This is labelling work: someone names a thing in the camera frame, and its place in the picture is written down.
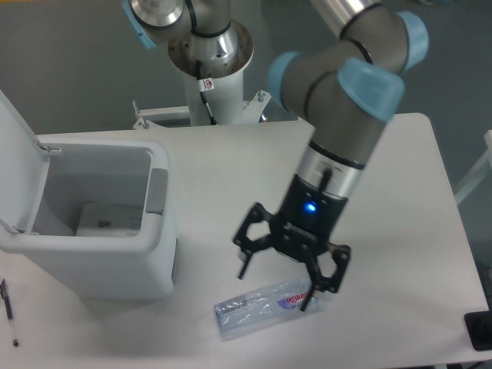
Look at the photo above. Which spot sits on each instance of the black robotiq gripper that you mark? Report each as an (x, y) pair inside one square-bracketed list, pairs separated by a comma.
[(307, 223)]

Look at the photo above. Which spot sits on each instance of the clear plastic water bottle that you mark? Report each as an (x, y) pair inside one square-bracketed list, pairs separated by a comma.
[(261, 308)]

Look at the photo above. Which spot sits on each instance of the clear plastic wrapper bag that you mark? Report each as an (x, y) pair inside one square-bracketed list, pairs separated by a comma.
[(109, 220)]

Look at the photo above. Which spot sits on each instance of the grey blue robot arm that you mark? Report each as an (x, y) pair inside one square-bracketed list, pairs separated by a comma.
[(347, 92)]

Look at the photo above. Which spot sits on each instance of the white plastic trash can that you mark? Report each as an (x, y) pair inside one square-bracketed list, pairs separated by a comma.
[(121, 172)]

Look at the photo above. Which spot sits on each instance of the white trash can lid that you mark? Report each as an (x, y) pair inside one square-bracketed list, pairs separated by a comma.
[(25, 163)]

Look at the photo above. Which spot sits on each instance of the black device at table edge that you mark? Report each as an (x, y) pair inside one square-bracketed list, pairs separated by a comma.
[(479, 329)]

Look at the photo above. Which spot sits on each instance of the black ballpoint pen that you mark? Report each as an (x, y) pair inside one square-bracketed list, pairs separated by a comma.
[(9, 313)]

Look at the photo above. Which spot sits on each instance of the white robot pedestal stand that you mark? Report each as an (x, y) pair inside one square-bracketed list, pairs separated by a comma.
[(210, 101)]

